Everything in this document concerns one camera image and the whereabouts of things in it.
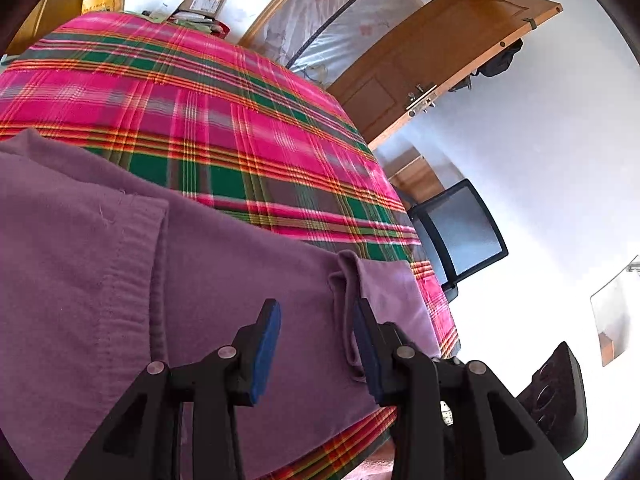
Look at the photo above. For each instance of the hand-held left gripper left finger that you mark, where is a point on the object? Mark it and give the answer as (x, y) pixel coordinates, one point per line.
(265, 355)

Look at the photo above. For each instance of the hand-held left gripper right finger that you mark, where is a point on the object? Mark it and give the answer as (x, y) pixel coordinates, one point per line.
(365, 355)

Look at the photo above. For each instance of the purple fleece pants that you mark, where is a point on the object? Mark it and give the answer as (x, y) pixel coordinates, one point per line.
(175, 270)

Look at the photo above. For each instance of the black office chair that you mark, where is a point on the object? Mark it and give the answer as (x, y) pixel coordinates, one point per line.
(465, 230)

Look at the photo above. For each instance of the wooden board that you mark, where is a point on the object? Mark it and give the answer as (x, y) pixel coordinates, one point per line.
(417, 180)

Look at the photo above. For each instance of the pink plaid blanket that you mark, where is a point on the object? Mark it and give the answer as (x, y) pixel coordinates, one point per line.
(225, 110)

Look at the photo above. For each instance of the wooden door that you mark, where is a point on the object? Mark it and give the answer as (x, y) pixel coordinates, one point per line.
(430, 45)

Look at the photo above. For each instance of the black hanging bag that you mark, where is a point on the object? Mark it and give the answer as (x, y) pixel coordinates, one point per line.
(495, 60)

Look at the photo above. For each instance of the red basket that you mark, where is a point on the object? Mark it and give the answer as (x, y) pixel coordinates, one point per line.
(210, 25)

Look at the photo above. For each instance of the clear plastic door curtain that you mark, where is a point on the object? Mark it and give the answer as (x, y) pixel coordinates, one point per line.
(360, 15)

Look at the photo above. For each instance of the cardboard box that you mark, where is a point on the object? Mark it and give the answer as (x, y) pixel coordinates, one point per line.
(202, 1)

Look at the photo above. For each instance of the yellow bag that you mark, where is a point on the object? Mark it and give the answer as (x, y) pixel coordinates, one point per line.
(105, 0)

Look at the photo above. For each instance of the wooden wardrobe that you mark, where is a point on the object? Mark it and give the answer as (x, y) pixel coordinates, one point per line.
(30, 30)

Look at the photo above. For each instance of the wooden door frame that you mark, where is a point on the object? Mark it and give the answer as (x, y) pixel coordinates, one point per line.
(280, 5)

